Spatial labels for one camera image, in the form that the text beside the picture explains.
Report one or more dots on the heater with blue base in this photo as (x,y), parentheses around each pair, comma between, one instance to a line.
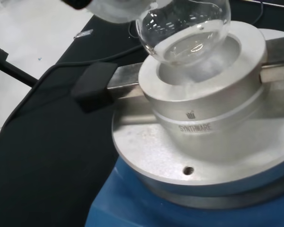
(203,108)

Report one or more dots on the grey tape piece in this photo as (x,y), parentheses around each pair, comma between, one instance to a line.
(84,34)

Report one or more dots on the thin metal probe rod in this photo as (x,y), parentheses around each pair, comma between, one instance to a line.
(274,4)

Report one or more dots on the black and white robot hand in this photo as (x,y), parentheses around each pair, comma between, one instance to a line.
(113,10)

